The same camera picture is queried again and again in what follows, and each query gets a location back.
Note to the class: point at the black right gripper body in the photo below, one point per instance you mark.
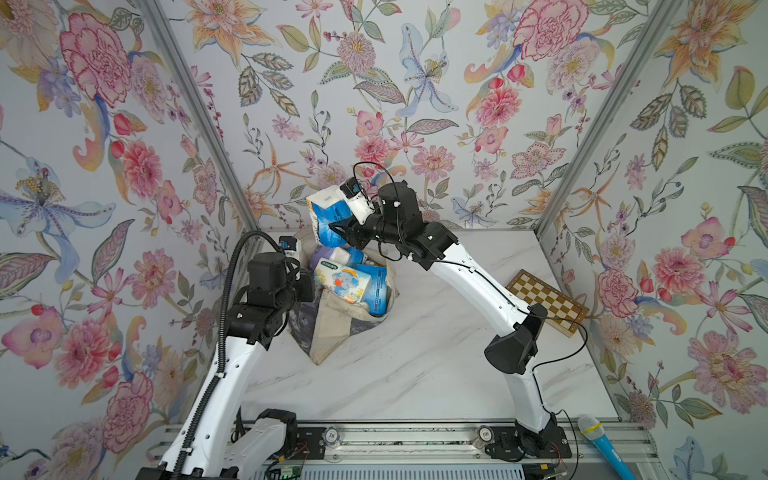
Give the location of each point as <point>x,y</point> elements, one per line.
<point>381,234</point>

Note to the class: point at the cream canvas tote bag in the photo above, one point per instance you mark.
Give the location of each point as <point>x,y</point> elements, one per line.
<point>321,326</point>

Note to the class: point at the blue microphone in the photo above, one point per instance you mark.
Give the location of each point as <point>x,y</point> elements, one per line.
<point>593,430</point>

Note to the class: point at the colourful tissue pack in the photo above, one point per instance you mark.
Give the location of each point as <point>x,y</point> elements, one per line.
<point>347,283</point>

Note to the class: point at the purple tissue pack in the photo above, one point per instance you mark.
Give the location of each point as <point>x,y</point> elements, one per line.
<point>337,254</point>

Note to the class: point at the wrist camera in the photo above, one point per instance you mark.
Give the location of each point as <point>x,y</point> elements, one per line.
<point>291,247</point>
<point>356,200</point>

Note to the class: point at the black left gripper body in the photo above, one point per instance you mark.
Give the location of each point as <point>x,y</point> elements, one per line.
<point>302,288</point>

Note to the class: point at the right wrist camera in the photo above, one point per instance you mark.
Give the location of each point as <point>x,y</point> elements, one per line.
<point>356,200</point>

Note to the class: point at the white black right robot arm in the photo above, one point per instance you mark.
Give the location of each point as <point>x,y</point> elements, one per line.
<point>517,325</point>

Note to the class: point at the blue barcode tissue pack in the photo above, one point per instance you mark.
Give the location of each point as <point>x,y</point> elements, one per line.
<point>376,294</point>

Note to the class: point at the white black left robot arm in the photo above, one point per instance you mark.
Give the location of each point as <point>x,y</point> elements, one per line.
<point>228,372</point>

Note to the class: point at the blue floral tissue pack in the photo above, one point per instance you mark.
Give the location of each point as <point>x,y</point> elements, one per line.
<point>325,207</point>

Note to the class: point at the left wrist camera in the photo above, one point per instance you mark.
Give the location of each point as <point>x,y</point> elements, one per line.
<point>291,247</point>

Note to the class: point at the wooden chess board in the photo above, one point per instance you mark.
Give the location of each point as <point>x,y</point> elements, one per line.
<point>563,313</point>

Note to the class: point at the metal base rail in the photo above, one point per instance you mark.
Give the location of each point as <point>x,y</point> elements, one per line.
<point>450,450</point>

